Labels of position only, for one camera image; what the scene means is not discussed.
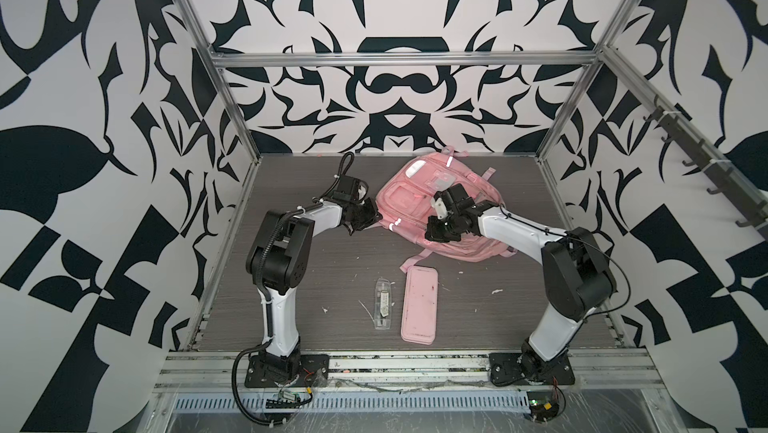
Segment white cable duct strip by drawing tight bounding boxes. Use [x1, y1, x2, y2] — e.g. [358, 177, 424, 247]
[173, 390, 530, 414]

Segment green lit circuit board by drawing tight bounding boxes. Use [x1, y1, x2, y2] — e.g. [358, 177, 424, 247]
[526, 396, 567, 424]

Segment pink pencil case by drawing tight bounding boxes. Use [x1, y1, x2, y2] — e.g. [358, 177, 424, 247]
[401, 266, 439, 345]

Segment clear plastic packet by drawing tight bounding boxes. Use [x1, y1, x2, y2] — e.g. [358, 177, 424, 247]
[373, 278, 392, 330]

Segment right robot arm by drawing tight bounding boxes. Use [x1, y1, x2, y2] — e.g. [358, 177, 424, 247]
[426, 184, 616, 381]

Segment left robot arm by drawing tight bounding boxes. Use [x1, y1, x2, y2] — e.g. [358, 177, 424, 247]
[246, 152, 382, 383]

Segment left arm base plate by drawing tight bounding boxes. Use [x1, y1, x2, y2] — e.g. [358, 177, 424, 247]
[244, 352, 330, 389]

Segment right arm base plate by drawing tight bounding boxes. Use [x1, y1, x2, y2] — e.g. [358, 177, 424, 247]
[488, 351, 576, 387]

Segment pink student backpack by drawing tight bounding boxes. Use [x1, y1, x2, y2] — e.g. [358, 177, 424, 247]
[376, 147, 516, 273]

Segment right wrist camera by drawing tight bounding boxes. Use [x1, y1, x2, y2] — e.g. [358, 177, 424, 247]
[431, 195, 449, 220]

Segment aluminium cage frame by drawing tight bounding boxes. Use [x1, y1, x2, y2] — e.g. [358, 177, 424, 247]
[173, 0, 767, 390]

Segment wall hook rail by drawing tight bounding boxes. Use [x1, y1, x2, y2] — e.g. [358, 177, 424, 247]
[642, 96, 767, 241]

